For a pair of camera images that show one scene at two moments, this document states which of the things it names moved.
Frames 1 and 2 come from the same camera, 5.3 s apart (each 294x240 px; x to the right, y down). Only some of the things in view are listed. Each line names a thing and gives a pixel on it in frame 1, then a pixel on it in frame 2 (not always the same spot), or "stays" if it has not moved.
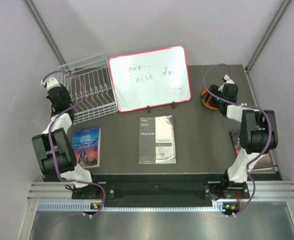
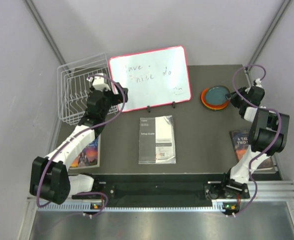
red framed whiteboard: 149,78 stays
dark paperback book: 266,161 stays
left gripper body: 68,101 -> 109,102
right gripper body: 214,90 -> 237,102
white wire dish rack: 88,82 stays
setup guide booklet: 156,140 stays
